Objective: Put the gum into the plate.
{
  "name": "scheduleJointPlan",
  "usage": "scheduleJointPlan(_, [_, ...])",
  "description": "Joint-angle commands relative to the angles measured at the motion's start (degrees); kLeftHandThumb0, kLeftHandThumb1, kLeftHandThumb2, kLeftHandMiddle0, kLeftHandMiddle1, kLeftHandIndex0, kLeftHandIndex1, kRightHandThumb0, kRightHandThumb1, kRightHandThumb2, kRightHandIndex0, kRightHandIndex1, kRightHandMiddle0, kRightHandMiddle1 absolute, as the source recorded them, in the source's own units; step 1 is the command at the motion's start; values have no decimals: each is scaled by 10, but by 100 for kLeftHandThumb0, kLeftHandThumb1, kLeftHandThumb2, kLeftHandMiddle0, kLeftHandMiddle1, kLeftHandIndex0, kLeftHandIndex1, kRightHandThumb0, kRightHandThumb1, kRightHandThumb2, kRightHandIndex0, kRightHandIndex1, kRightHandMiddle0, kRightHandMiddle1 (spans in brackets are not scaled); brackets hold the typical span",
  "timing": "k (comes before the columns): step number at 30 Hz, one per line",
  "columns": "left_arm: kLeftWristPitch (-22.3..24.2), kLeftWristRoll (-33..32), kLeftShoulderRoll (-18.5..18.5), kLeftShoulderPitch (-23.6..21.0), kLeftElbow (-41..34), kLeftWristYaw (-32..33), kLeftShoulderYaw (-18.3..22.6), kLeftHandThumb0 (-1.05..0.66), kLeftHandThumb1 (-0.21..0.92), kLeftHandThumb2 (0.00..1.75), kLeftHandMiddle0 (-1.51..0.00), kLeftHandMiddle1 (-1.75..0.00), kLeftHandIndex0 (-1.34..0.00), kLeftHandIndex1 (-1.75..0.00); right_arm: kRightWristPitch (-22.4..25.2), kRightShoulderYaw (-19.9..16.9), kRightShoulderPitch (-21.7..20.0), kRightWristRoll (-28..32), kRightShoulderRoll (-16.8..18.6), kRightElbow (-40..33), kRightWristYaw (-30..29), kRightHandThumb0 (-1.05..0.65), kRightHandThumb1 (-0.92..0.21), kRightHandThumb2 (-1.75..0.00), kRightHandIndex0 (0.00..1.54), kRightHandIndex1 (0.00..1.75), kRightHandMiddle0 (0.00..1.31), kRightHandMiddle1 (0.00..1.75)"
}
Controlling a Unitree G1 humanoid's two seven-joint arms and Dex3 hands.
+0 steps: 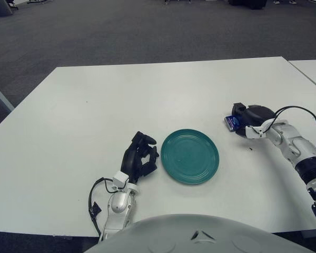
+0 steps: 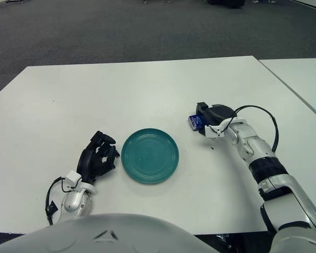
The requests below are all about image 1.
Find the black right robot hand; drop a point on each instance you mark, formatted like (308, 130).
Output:
(256, 114)

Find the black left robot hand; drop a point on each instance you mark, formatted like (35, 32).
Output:
(130, 160)

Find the blue gum box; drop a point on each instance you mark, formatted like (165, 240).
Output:
(232, 122)

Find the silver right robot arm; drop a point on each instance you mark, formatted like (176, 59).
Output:
(292, 142)

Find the teal round plate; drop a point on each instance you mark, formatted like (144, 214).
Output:
(189, 156)

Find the white neighbouring table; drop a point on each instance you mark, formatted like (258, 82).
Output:
(313, 72)

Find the silver robot torso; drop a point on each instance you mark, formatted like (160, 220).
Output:
(173, 234)

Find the dark background furniture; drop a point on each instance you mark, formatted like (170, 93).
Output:
(248, 4)

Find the grey desk edge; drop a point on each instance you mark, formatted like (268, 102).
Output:
(0, 96)

